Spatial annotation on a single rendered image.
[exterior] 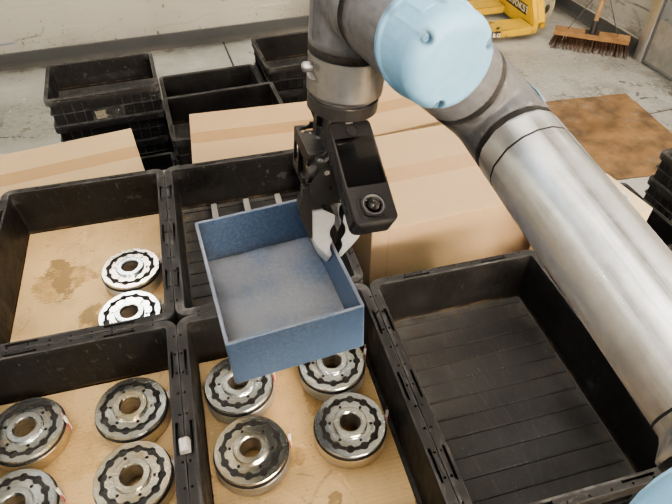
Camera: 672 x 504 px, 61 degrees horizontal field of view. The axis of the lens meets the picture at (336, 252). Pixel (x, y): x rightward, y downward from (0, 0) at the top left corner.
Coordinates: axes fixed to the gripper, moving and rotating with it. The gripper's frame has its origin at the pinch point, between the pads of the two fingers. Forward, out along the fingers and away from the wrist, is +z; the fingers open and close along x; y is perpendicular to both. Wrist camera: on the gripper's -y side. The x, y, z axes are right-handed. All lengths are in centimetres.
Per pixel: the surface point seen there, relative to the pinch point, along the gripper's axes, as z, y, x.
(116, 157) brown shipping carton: 28, 70, 28
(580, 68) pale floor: 91, 224, -234
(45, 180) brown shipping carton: 29, 66, 42
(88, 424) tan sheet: 31.8, 4.9, 33.7
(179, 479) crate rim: 20.8, -12.6, 21.3
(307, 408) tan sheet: 29.1, -2.0, 2.3
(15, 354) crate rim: 22.8, 12.8, 41.7
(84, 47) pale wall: 108, 324, 54
